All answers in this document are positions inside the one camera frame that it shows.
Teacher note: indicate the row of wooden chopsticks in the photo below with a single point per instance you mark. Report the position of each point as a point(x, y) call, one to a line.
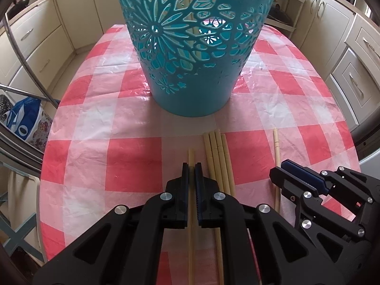
point(218, 160)

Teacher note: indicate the wooden shelf rack blue frame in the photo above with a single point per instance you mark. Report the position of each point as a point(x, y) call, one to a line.
point(20, 231)

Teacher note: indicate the cream cabinet with doors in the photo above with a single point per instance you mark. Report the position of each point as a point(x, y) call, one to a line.
point(89, 6)

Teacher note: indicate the floral printed bag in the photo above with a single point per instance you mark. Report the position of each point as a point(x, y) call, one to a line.
point(41, 130)

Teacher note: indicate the white shelf trolley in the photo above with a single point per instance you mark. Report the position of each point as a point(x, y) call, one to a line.
point(298, 9)

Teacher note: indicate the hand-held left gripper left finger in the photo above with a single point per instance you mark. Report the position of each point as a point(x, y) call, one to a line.
point(185, 190)

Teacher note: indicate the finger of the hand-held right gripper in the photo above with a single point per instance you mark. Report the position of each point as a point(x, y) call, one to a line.
point(305, 210)
point(302, 178)

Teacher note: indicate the red checked plastic tablecloth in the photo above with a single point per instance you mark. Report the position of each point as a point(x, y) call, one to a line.
point(118, 154)

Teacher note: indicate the black wok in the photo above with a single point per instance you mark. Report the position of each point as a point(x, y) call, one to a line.
point(17, 6)

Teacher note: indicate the wooden chopstick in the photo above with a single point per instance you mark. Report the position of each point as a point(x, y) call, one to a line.
point(276, 148)
point(191, 157)

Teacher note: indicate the blue white plastic bag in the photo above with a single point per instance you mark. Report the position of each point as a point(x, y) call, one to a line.
point(23, 118)

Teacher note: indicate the chrome metal frame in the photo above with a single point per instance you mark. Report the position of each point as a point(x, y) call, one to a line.
point(29, 95)

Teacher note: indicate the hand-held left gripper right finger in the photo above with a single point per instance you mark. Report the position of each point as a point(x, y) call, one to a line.
point(199, 190)

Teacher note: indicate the black frying pan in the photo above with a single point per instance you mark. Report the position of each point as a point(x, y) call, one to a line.
point(279, 14)

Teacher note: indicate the cream cabinet with wide drawers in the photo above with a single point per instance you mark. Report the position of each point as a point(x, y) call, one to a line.
point(35, 41)

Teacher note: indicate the cream cabinet with panelled drawers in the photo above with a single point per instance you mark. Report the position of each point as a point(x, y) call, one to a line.
point(350, 65)

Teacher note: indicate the teal cutout plastic basket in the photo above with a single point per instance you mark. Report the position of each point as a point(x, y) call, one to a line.
point(193, 95)

